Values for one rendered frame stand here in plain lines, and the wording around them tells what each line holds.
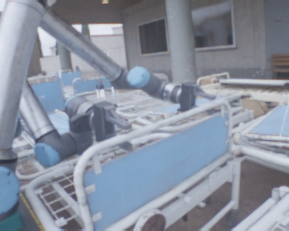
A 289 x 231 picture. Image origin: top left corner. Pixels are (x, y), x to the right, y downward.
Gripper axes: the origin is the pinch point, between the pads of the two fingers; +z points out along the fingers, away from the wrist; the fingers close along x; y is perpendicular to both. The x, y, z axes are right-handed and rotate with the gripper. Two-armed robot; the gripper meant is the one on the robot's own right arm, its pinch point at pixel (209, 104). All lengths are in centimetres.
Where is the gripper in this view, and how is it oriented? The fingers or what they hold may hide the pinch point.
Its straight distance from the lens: 93.0
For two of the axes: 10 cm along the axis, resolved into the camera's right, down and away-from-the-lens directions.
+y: -7.6, 2.4, -6.1
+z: 6.5, 2.8, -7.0
